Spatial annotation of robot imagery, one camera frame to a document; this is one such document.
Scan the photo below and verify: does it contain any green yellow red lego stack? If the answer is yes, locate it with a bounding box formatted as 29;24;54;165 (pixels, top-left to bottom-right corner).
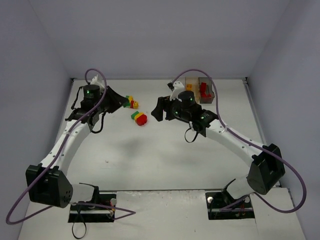
123;95;139;109

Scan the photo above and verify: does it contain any yellow rounded lego brick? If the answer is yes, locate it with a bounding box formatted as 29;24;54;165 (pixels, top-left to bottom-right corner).
186;84;192;91

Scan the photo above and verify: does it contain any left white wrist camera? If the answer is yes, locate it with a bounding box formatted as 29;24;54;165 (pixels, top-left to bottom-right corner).
90;74;105;89

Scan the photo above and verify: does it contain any amber plastic container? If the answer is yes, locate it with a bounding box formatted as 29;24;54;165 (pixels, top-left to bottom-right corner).
185;77;201;104

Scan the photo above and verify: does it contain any red lego brick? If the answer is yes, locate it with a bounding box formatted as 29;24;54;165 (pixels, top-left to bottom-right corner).
201;92;212;99
199;82;207;94

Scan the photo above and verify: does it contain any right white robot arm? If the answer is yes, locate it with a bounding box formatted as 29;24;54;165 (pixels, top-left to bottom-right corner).
151;91;285;203

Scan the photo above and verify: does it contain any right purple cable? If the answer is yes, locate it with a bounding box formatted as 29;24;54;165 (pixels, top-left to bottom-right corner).
172;69;308;214

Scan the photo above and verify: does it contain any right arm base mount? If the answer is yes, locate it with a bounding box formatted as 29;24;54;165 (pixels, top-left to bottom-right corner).
205;179;255;221

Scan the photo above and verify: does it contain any green yellow red rounded stack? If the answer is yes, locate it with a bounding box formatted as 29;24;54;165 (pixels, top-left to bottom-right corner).
130;111;148;126

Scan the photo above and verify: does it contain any dark grey plastic container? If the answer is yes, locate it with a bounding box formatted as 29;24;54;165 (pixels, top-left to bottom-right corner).
198;77;215;104

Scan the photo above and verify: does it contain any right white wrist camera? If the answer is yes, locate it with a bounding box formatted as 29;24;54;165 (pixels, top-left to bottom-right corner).
167;80;185;101

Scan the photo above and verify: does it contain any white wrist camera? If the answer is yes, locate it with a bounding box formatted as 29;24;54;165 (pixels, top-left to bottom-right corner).
90;74;105;89
167;80;185;101

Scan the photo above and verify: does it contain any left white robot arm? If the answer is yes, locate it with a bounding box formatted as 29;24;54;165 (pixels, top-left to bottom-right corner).
25;84;129;208

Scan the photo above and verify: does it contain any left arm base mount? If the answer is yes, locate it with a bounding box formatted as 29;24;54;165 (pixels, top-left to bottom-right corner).
68;182;117;223

